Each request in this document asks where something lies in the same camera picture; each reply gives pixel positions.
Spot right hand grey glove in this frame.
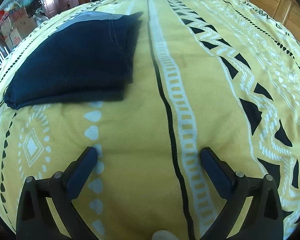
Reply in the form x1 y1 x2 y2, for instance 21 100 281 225
152 230 179 240

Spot navy blue garment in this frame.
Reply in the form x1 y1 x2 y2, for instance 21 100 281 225
4 11 141 109

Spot stacked cardboard boxes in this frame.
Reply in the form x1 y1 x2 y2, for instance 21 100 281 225
0 0 37 51

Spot yellow patterned bed cover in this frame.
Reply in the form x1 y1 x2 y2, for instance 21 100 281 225
0 0 300 239

